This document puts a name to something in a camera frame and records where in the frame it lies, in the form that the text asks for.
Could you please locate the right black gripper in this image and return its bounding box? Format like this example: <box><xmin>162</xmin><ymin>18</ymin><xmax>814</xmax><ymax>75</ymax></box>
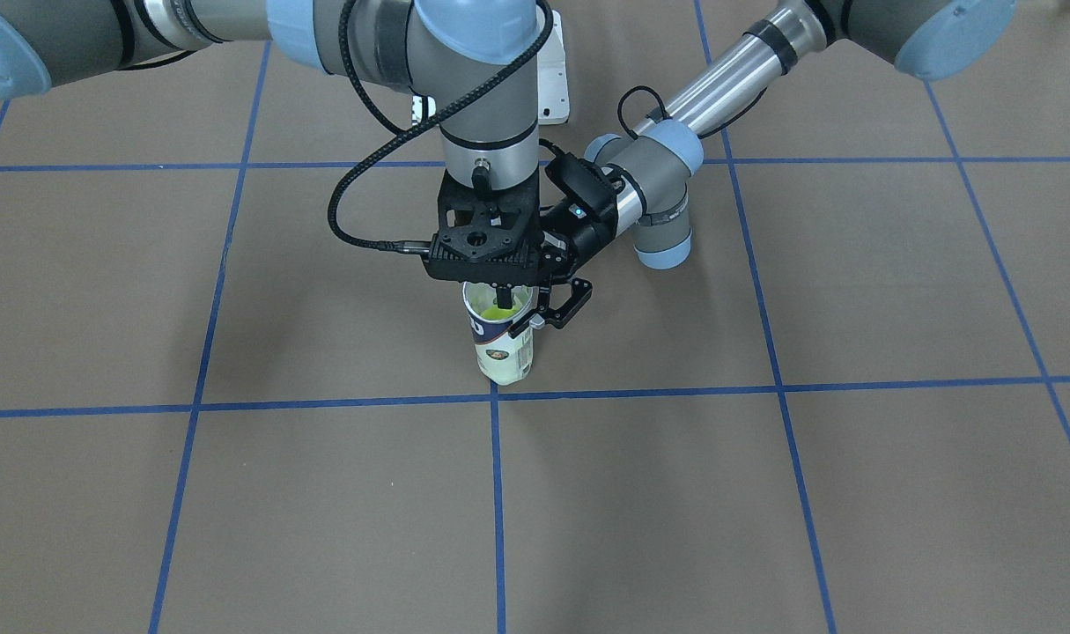
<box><xmin>438</xmin><ymin>172</ymin><xmax>540</xmax><ymax>312</ymax></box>

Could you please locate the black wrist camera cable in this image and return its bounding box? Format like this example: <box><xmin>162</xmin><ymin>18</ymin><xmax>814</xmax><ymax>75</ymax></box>
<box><xmin>327</xmin><ymin>0</ymin><xmax>557</xmax><ymax>258</ymax></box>

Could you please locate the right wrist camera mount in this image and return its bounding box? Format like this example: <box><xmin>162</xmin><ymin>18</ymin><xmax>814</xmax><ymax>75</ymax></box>
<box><xmin>424</xmin><ymin>210</ymin><xmax>542</xmax><ymax>287</ymax></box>

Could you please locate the tennis ball can holder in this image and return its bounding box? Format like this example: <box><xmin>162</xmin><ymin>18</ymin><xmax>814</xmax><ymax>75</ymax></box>
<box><xmin>461</xmin><ymin>282</ymin><xmax>535</xmax><ymax>386</ymax></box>

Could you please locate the yellow tennis ball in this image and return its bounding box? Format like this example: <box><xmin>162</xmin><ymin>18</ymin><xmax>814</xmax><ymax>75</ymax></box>
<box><xmin>476</xmin><ymin>299</ymin><xmax>524</xmax><ymax>322</ymax></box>

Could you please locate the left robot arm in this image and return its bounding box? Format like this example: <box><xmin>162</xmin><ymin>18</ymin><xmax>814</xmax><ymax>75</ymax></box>
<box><xmin>509</xmin><ymin>1</ymin><xmax>1017</xmax><ymax>336</ymax></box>

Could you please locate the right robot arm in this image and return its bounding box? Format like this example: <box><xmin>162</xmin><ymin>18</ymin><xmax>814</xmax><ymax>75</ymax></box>
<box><xmin>0</xmin><ymin>1</ymin><xmax>562</xmax><ymax>306</ymax></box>

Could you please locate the brown paper table cover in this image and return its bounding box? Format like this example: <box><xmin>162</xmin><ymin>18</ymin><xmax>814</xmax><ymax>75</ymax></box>
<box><xmin>0</xmin><ymin>1</ymin><xmax>1070</xmax><ymax>633</ymax></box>

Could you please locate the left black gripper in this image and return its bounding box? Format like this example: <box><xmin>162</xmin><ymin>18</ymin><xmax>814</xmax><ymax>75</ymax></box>
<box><xmin>509</xmin><ymin>206</ymin><xmax>618</xmax><ymax>337</ymax></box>

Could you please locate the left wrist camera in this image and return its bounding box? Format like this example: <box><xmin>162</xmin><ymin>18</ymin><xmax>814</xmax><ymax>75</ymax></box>
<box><xmin>545</xmin><ymin>153</ymin><xmax>620</xmax><ymax>225</ymax></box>

